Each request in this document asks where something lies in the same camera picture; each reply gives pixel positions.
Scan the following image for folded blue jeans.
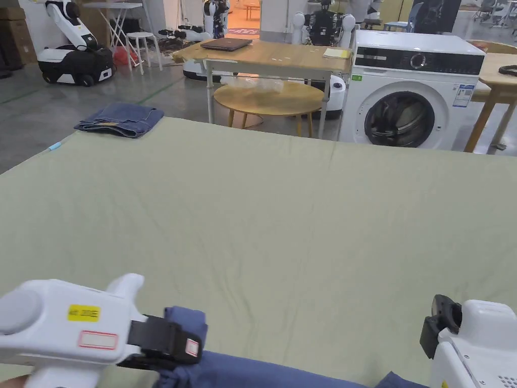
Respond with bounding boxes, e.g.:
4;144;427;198
74;102;165;139

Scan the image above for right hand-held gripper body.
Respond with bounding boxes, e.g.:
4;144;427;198
419;294;517;388

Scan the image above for white round stool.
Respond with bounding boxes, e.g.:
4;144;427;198
125;32;164;76

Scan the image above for white washing machine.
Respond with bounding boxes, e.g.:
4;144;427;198
338;30;487;152

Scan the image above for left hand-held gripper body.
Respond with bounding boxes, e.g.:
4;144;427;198
0;273;145;388

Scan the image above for bed with pale green sheet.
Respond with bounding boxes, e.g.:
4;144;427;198
0;116;517;388

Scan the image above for white folding table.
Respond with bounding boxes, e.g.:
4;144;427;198
82;2;145;53

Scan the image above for white robot with round base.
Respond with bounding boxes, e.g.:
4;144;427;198
177;0;232;80

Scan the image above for person's left hand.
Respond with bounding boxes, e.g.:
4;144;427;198
0;374;32;388

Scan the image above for round wooden low table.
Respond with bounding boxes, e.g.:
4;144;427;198
213;78;326;138

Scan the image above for black and white humanoid robot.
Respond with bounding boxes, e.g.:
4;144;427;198
291;0;357;48

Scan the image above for blue chair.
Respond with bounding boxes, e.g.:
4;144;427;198
383;3;424;33

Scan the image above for light wooden table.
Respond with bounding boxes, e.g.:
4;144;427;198
463;39;517;154

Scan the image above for white and black wheeled robot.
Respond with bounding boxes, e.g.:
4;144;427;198
37;0;115;87

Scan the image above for stack of brown cartons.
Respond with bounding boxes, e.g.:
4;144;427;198
0;0;38;78

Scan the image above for dark blue shirt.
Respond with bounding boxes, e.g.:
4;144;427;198
155;306;430;388

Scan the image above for rectangular wooden table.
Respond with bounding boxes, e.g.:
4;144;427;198
173;37;353;139

